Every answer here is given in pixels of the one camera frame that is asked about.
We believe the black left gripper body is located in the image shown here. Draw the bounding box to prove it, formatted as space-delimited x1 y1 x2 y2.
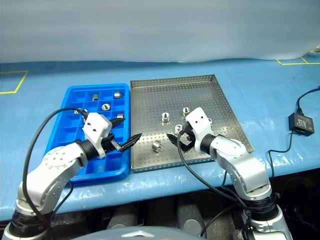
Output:
101 134 121 154

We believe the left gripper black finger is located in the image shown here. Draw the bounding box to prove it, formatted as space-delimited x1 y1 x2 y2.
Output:
109 117 125 127
117 133 143 153

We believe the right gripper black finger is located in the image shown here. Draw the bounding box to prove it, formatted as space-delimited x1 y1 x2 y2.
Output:
178 143 195 153
166 133 182 146

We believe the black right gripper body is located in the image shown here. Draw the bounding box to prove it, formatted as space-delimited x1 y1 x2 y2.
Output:
180 121 200 151

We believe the blue compartment tray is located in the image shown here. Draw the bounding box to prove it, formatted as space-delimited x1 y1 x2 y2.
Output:
43 83 133 187

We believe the perforated metal tray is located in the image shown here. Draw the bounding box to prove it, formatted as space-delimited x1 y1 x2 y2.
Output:
129 73 255 174

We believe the dark grey rounded shape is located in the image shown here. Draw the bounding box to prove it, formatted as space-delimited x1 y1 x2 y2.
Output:
106 211 139 230
176 198 210 232

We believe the grey robot torso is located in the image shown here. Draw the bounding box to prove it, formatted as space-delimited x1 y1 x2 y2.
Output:
82 226 203 240

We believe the blue plastic table cover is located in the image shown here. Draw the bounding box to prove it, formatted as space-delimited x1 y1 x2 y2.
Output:
0 56 320 221

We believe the yellow tape floor marking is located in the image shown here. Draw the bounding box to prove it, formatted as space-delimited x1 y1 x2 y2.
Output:
0 70 29 95

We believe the black power adapter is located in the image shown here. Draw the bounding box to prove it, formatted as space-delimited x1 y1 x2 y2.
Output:
288 112 316 137

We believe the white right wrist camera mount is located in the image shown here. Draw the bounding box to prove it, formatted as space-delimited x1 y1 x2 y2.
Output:
183 107 214 153

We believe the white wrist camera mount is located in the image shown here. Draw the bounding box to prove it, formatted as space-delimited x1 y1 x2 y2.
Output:
82 112 113 160
183 107 214 153

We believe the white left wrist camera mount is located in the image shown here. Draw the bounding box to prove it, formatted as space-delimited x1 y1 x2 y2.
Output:
82 112 113 160

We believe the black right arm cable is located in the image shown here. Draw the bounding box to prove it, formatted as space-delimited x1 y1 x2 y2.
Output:
176 123 253 238

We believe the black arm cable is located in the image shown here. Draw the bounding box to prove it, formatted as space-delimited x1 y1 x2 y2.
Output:
176 123 253 238
21 107 88 240

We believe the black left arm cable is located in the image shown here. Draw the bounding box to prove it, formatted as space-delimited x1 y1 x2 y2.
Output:
21 107 88 240

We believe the black power adapter cable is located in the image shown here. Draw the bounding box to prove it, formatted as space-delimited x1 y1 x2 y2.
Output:
296 85 320 114
267 131 294 178

